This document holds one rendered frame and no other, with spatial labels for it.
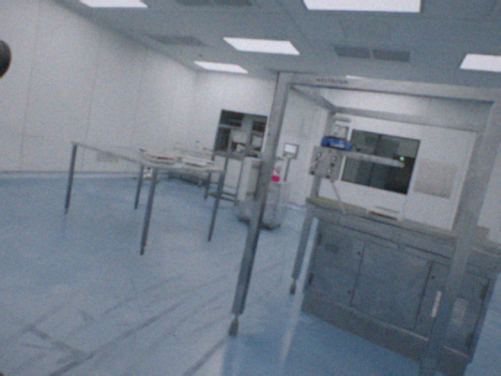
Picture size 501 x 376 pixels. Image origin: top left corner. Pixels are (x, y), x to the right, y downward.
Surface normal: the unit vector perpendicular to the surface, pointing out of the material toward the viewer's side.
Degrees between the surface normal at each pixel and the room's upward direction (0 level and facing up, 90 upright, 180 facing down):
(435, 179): 90
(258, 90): 90
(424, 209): 90
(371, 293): 90
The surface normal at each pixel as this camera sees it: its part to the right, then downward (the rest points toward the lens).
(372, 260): -0.51, 0.00
